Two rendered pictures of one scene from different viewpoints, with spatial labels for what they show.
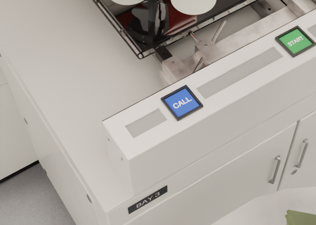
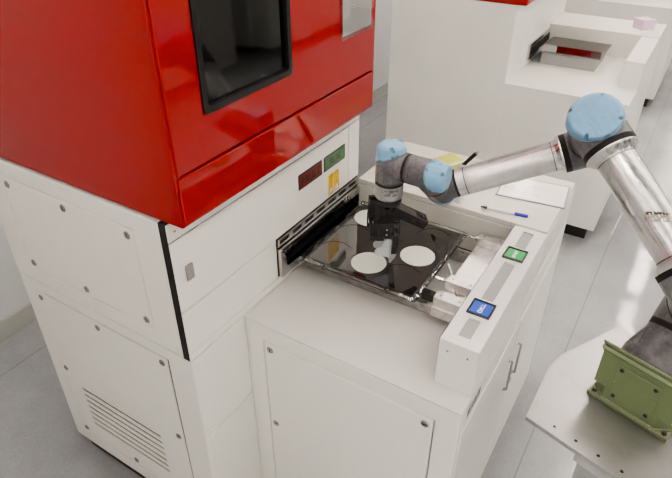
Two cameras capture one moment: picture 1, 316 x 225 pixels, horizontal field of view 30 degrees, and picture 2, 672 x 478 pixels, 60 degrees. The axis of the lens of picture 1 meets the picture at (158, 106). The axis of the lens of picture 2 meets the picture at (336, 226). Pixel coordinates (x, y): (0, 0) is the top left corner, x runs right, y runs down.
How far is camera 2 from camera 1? 79 cm
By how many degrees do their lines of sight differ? 30
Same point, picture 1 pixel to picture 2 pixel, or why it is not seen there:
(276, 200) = (562, 362)
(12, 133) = (249, 450)
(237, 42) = (465, 274)
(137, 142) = (475, 341)
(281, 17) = (479, 252)
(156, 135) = (483, 332)
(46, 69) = (336, 339)
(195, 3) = (422, 258)
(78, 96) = (375, 348)
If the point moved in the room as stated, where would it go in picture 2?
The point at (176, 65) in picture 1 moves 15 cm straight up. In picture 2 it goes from (444, 296) to (451, 249)
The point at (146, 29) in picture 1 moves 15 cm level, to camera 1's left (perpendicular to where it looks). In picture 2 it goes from (403, 283) to (355, 300)
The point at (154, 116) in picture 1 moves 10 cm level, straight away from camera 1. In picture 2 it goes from (470, 323) to (443, 298)
